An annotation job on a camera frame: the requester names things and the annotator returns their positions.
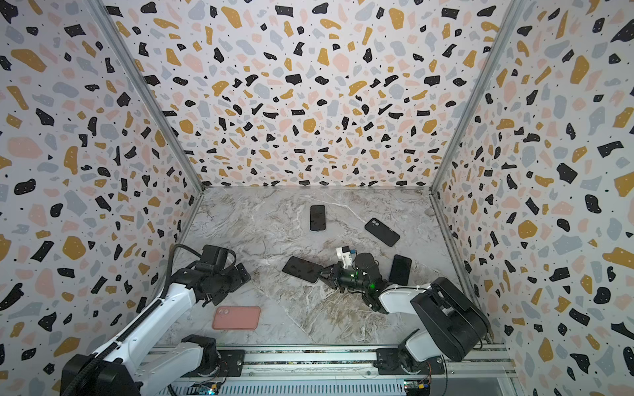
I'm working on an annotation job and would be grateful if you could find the black phone case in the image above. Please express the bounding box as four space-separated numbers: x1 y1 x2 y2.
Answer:
364 218 401 247

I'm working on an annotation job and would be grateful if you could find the silver edged phone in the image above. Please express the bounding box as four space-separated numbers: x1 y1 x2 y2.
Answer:
282 256 324 284

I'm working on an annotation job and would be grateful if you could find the blue edged phone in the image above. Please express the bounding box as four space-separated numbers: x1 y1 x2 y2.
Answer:
388 254 413 285

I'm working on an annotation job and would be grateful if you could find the purple edged phone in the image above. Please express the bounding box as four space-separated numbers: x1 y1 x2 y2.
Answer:
310 205 326 231

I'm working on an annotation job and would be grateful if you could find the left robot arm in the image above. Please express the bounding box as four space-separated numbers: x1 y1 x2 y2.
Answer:
59 244 251 395

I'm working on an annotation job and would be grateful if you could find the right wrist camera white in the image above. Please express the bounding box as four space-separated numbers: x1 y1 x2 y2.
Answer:
336 246 357 268

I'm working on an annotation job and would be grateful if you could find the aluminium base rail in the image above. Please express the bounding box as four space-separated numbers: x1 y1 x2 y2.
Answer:
159 345 523 395

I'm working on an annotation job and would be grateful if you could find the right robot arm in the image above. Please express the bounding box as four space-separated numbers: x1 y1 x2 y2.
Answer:
310 253 490 371

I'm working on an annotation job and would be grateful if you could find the left circuit board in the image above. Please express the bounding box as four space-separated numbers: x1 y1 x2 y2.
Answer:
188 382 222 395

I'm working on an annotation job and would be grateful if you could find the right circuit board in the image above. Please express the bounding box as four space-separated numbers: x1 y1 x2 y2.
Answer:
404 379 431 396

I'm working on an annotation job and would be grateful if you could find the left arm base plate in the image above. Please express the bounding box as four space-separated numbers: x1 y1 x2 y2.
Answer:
196 349 246 380

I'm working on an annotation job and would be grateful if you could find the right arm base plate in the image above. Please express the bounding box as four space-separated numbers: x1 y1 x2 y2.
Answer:
373 347 445 376

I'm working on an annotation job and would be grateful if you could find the circuit board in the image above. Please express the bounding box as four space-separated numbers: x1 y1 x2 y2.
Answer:
404 379 431 396
188 382 222 395

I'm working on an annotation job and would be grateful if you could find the pink phone case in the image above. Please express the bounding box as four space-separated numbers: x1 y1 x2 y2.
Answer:
212 306 261 331

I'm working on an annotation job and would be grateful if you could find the black corrugated cable left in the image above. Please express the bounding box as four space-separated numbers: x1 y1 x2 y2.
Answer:
73 243 204 396

